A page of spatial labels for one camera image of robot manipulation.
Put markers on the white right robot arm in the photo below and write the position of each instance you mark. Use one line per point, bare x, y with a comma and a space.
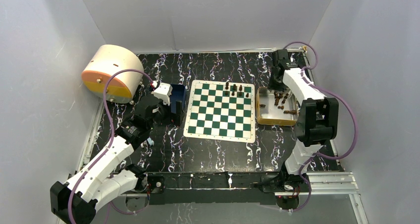
316, 121

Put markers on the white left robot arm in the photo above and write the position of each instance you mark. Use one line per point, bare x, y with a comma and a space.
78, 199

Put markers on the black base frame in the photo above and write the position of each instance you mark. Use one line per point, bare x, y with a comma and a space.
266, 188

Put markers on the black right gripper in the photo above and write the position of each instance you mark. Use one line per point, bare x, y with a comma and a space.
273, 86

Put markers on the aluminium rail frame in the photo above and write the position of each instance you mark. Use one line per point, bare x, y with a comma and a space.
332, 183

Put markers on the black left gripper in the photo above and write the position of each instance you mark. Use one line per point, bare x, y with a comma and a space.
179, 112

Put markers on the beige rectangular tin tray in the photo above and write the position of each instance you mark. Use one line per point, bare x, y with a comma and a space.
271, 114

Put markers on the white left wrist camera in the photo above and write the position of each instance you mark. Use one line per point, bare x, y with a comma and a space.
163, 92

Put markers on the small white blue clip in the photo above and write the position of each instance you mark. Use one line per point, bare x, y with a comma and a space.
148, 142

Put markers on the green white chess board mat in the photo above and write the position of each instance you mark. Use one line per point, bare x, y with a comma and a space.
212, 115

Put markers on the blue square tray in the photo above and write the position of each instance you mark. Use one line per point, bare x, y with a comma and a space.
177, 103

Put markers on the cream orange cylindrical drum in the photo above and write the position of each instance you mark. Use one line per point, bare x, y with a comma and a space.
107, 61

